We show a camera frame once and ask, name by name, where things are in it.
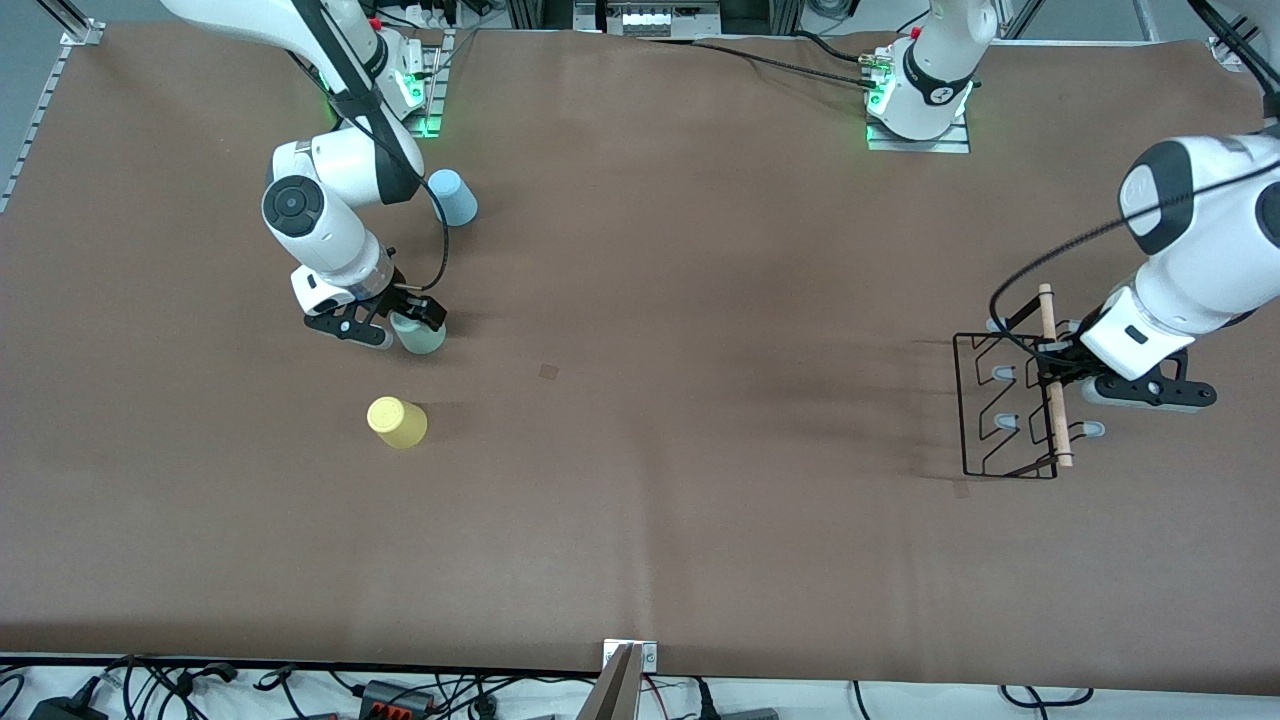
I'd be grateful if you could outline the green plastic cup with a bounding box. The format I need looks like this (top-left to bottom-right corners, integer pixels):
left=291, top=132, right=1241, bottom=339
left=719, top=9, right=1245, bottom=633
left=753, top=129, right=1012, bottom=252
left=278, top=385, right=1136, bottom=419
left=390, top=310, right=447, bottom=355

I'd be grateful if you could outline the black wire cup holder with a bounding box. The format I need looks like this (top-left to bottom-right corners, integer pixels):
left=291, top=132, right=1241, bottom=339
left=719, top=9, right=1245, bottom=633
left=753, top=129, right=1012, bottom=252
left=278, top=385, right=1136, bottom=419
left=953, top=283, right=1108, bottom=479

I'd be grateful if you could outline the yellow plastic cup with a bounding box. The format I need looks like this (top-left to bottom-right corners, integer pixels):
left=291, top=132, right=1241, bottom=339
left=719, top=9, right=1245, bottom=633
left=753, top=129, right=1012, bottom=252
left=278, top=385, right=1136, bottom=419
left=366, top=396, right=429, bottom=449

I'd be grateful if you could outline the blue plastic cup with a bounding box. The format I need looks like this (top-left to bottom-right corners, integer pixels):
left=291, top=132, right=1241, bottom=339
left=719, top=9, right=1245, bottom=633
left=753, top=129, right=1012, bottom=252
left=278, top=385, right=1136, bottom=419
left=427, top=168, right=479, bottom=228

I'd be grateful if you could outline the brown paper table cover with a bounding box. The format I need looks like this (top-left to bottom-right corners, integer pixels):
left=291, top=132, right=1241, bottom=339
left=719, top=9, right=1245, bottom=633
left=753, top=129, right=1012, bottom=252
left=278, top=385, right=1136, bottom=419
left=0, top=20, right=1280, bottom=693

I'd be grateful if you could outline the white power strip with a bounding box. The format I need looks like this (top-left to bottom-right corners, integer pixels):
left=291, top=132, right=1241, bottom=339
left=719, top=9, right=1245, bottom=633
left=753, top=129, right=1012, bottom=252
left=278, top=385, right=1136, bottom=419
left=603, top=0, right=723, bottom=37

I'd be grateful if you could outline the black orange power strip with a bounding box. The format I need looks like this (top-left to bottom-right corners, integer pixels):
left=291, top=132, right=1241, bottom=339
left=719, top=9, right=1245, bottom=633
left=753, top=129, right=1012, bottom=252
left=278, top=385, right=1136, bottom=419
left=360, top=680, right=437, bottom=717

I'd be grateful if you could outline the aluminium profile beam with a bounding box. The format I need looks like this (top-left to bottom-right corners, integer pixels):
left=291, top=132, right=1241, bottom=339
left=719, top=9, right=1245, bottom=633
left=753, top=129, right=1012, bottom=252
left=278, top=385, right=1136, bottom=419
left=578, top=640, right=659, bottom=720

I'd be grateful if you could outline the black power adapter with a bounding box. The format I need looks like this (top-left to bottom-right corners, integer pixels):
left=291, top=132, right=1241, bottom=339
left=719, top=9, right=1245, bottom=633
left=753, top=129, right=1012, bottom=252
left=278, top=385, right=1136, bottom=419
left=28, top=695, right=108, bottom=720

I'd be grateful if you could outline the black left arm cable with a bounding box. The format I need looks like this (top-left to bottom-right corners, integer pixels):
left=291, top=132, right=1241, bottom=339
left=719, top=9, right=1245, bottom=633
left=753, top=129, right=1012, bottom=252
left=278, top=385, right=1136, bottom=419
left=989, top=160, right=1280, bottom=373

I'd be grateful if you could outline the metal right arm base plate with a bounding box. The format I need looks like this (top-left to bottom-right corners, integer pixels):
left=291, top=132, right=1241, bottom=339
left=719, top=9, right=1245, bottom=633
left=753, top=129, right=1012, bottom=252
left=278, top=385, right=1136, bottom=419
left=400, top=28, right=457, bottom=138

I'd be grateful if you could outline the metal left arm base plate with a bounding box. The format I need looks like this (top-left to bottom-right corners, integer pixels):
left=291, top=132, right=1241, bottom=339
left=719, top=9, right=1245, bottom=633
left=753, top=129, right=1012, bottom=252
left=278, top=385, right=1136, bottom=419
left=866, top=108, right=972, bottom=154

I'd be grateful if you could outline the black floor cable loop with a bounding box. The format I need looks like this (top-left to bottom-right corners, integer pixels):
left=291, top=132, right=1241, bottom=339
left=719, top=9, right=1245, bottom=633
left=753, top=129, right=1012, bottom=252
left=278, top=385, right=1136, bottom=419
left=1000, top=684, right=1096, bottom=708

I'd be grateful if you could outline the aluminium side rail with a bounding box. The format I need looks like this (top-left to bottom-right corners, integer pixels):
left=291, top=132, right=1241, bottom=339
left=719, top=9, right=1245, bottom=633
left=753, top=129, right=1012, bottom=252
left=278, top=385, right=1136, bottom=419
left=0, top=45, right=73, bottom=213

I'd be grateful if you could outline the black tangled cable bundle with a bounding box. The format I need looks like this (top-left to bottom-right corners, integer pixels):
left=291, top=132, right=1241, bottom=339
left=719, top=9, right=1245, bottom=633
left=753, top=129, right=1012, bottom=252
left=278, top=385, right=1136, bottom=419
left=100, top=655, right=243, bottom=720

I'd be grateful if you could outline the thick black braided cable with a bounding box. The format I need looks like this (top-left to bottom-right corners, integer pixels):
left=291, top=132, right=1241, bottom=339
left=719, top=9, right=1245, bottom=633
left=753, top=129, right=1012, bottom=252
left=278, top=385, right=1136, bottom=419
left=692, top=38, right=871, bottom=87

